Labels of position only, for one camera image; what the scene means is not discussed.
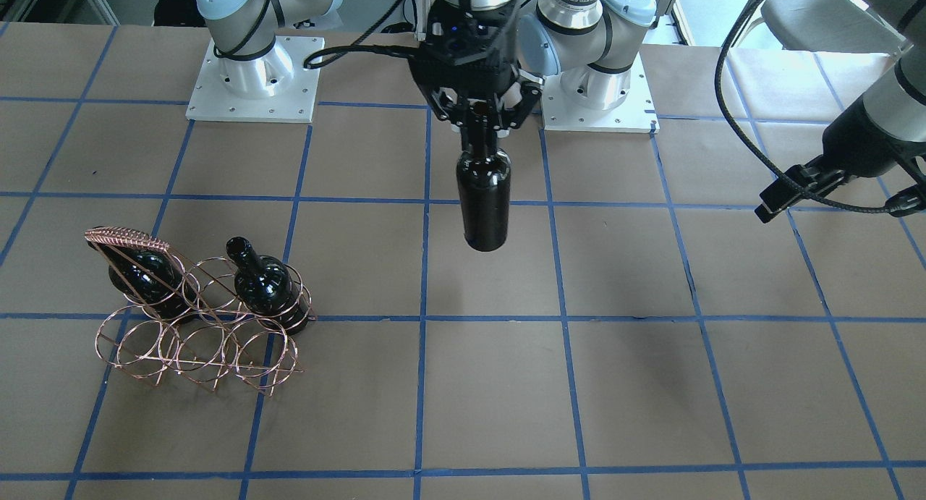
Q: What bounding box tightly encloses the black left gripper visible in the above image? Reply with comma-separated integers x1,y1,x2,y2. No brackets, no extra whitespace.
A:
755,98,924,224

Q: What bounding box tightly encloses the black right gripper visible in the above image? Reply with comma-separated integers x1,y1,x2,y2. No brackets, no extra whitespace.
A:
408,4,542,153

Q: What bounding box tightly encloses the dark wine bottle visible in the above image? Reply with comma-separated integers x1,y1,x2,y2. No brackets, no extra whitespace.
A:
226,237,313,336
87,242,194,325
454,101,511,252

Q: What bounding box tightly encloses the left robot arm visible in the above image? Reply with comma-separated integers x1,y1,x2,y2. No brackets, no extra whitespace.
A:
518,0,924,222

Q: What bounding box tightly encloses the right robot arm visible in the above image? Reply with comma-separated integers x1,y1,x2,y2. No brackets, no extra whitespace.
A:
186,0,543,148

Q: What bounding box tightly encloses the dark wine bottle in basket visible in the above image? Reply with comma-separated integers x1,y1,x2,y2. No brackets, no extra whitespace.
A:
226,237,313,336

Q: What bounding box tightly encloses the grey office chair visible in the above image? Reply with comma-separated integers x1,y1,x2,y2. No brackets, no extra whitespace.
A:
760,0,893,53

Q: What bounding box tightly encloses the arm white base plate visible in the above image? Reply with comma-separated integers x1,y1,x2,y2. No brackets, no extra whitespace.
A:
542,55,660,134
185,36,326,124

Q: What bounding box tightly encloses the copper wire wine basket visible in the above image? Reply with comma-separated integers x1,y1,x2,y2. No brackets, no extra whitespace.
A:
84,226,317,395

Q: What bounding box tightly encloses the dark wine bottle under handle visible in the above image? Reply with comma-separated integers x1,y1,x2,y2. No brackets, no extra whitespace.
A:
87,242,194,325

